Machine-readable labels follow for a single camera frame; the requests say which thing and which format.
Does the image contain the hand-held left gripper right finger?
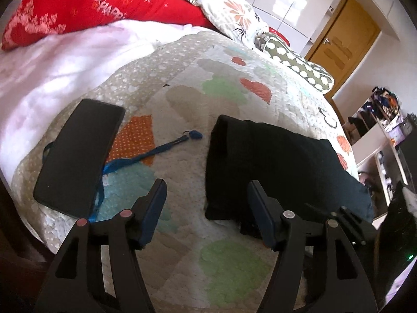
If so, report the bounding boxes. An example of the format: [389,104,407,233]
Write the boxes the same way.
[247,180,380,313]

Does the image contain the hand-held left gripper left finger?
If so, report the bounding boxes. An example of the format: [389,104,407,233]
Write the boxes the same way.
[34,179,168,313]

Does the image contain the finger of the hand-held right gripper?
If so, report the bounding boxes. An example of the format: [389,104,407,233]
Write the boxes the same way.
[304,202,379,249]

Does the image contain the black pants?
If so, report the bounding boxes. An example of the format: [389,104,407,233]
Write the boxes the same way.
[204,115,375,236]

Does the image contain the white shelf unit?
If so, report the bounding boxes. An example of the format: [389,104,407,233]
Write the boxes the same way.
[347,88,417,220]

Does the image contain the black smartphone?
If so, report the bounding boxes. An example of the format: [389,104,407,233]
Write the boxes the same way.
[33,99,126,219]

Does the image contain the purple box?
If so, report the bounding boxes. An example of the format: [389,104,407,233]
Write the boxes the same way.
[389,125,408,145]

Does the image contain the heart patterned quilt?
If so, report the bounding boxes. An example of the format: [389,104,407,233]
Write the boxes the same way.
[13,29,359,310]

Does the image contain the pile of clothes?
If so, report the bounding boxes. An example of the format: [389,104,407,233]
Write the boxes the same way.
[371,86,401,115]

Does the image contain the green white-dotted bolster pillow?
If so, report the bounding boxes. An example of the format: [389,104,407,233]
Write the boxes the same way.
[254,33,335,94]

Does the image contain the white bed sheet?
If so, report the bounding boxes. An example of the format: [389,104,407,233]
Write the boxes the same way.
[0,20,209,183]

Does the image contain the wooden door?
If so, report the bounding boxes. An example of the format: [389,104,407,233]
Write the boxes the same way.
[306,0,382,99]

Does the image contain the white floral pillow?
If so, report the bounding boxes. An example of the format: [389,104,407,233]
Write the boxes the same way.
[179,0,269,50]

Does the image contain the white glossy wardrobe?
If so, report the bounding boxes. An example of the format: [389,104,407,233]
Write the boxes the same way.
[212,0,346,45]

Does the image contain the long red printed pillow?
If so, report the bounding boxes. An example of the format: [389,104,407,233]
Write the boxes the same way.
[2,0,223,51]

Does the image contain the blue lanyard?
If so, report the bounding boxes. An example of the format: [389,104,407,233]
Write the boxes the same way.
[43,130,203,224]

